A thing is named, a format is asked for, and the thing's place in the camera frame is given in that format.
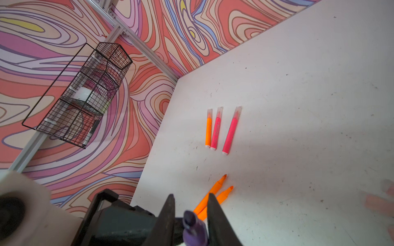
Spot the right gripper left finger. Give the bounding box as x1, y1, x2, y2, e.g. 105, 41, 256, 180
143, 194, 175, 246

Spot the orange pen middle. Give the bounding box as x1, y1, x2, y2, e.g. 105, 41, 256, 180
196, 186, 235, 221

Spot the translucent pink pen cap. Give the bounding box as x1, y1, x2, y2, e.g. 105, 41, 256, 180
387, 225, 394, 241

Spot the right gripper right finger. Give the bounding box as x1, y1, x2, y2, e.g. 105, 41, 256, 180
207, 193, 242, 246

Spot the purple pen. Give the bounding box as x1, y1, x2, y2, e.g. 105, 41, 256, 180
182, 210, 209, 246

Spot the black wire basket left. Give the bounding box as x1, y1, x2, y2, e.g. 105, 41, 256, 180
22, 42, 133, 149

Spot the orange pen left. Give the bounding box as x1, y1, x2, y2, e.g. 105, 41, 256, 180
193, 174, 228, 215

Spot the pink highlighter pen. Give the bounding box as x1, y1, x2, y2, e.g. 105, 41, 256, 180
210, 107, 223, 150
222, 106, 242, 155

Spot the orange highlighter pen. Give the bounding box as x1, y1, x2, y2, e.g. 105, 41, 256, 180
205, 109, 213, 148

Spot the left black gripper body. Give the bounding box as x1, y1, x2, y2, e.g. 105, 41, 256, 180
70, 189, 185, 246

